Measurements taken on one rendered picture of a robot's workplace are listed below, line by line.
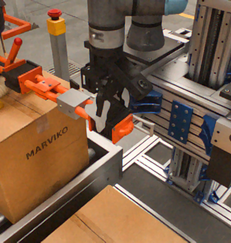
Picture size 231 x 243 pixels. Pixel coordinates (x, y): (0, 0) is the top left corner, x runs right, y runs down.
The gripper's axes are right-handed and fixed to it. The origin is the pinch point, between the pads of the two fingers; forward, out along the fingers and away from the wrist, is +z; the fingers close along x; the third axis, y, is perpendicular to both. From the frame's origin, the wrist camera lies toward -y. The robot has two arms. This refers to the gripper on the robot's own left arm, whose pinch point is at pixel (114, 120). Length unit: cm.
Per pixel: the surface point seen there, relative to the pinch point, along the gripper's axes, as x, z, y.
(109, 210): -7, 53, 8
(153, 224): -13, 53, -9
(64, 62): -51, 30, 76
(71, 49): -173, 108, 202
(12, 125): 9.4, 13.0, 33.3
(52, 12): -49, 4, 78
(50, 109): -3.7, 13.0, 30.4
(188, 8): -377, 107, 161
